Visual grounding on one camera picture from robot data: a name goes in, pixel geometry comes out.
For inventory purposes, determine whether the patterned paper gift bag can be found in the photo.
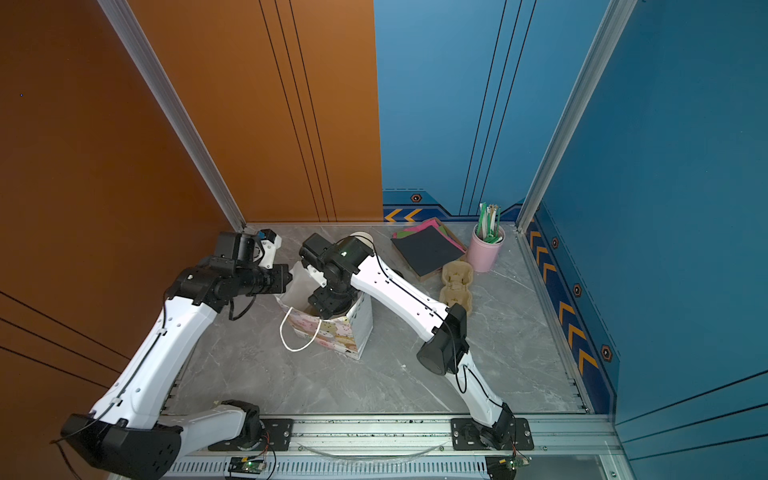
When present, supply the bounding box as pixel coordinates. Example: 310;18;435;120
276;261;373;360

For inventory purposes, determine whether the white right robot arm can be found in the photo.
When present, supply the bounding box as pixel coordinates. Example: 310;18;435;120
299;234;516;450

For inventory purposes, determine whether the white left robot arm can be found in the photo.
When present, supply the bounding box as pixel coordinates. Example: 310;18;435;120
54;229;292;479

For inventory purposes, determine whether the stack of paper cups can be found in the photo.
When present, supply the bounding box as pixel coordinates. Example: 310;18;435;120
350;231;375;251

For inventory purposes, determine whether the brown cardboard napkin tray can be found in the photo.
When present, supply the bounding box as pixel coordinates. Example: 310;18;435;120
391;218;467;279

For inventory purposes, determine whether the dark grey napkin stack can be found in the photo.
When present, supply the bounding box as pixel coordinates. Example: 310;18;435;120
392;228;465;277

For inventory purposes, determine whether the pink napkin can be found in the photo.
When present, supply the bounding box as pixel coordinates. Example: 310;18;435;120
392;218;467;252

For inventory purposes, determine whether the beige pulp cup carrier stack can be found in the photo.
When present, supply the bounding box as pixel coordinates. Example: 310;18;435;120
439;260;474;314

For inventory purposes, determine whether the pink metal bucket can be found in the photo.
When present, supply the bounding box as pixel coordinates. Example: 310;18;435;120
466;226;505;273

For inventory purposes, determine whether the green circuit board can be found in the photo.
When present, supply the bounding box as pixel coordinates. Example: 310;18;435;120
227;456;266;477

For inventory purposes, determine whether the small circuit board right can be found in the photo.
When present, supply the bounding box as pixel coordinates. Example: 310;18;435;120
485;455;530;480

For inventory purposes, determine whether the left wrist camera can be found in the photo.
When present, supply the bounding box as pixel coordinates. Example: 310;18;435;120
257;229;282;269

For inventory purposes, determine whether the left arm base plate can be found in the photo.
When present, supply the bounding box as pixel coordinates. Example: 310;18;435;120
207;418;294;453

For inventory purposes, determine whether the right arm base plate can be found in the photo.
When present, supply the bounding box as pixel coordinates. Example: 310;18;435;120
450;418;535;452

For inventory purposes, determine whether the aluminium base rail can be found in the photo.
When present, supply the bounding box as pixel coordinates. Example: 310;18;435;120
164;413;634;479

